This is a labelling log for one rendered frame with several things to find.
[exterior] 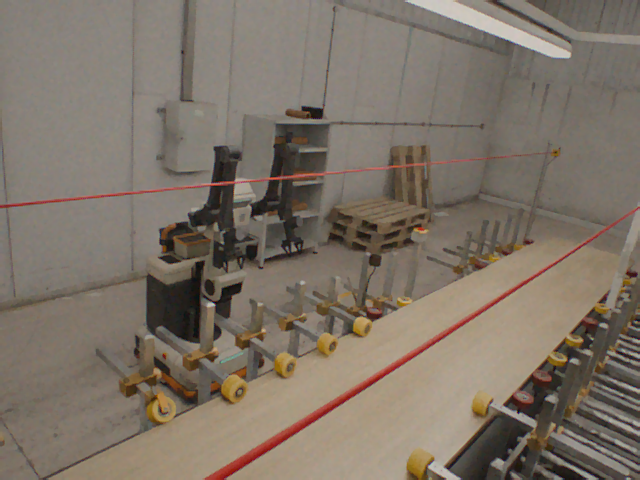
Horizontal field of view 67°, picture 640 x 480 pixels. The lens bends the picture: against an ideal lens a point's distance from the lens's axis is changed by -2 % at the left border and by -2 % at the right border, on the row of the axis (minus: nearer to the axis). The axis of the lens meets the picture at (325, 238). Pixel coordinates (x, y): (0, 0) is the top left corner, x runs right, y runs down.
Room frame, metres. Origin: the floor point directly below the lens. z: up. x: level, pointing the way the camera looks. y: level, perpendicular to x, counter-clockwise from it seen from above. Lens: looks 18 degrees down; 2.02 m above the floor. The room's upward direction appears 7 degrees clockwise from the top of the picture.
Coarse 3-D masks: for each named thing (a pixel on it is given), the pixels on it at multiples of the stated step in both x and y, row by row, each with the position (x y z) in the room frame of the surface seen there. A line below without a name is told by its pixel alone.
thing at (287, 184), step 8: (288, 160) 2.76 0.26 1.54; (288, 168) 2.76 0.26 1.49; (288, 176) 2.76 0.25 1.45; (288, 184) 2.76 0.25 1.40; (288, 192) 2.76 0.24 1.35; (280, 200) 2.78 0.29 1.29; (288, 200) 2.77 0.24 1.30; (280, 208) 2.77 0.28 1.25; (288, 208) 2.77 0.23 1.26; (288, 216) 2.78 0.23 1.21
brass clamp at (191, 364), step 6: (216, 348) 1.65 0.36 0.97; (186, 354) 1.58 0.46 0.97; (198, 354) 1.59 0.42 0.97; (204, 354) 1.60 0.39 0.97; (210, 354) 1.61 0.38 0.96; (216, 354) 1.64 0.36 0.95; (186, 360) 1.56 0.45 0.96; (192, 360) 1.55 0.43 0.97; (210, 360) 1.61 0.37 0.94; (186, 366) 1.56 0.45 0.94; (192, 366) 1.55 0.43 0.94
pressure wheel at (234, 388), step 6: (228, 378) 1.46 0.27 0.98; (234, 378) 1.46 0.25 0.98; (240, 378) 1.47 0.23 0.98; (222, 384) 1.45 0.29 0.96; (228, 384) 1.44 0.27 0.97; (234, 384) 1.43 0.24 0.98; (240, 384) 1.44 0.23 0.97; (246, 384) 1.46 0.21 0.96; (222, 390) 1.44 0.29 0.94; (228, 390) 1.42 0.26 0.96; (234, 390) 1.42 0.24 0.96; (240, 390) 1.44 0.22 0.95; (246, 390) 1.46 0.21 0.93; (228, 396) 1.42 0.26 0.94; (234, 396) 1.42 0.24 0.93; (240, 396) 1.45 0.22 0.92; (234, 402) 1.43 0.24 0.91
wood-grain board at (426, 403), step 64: (512, 256) 3.53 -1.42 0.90; (576, 256) 3.75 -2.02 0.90; (384, 320) 2.21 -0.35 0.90; (448, 320) 2.30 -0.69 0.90; (512, 320) 2.40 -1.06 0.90; (576, 320) 2.50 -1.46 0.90; (256, 384) 1.55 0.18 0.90; (320, 384) 1.61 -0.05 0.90; (384, 384) 1.66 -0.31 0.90; (448, 384) 1.71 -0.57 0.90; (512, 384) 1.77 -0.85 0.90; (128, 448) 1.15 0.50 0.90; (192, 448) 1.19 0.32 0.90; (320, 448) 1.26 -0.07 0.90; (384, 448) 1.30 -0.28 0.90; (448, 448) 1.34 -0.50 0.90
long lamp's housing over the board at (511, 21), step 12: (456, 0) 1.94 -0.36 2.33; (468, 0) 2.02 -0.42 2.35; (480, 0) 2.12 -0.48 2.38; (480, 12) 2.10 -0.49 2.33; (492, 12) 2.19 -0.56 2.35; (504, 12) 2.31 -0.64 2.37; (504, 24) 2.31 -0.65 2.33; (516, 24) 2.39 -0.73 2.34; (528, 24) 2.54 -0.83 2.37; (540, 36) 2.65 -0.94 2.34; (552, 36) 2.83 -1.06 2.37; (564, 48) 2.98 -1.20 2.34
